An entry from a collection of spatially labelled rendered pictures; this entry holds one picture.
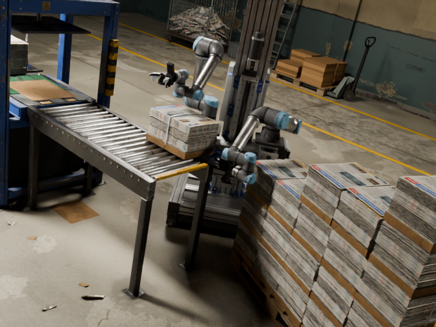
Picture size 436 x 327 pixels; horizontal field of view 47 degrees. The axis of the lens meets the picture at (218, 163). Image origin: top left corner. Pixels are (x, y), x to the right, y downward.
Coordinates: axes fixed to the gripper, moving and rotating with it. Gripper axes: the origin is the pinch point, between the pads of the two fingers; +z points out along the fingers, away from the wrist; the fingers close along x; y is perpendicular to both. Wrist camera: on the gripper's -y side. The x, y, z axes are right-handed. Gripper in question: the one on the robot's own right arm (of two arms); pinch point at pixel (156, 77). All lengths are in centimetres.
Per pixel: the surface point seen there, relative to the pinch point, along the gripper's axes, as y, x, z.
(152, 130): 34.1, -9.3, 2.8
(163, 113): 18.5, -14.2, 3.4
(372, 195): -4, -154, 19
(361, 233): 9, -159, 37
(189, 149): 31, -42, 7
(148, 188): 42, -46, 52
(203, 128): 17.4, -41.5, -2.8
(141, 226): 68, -48, 51
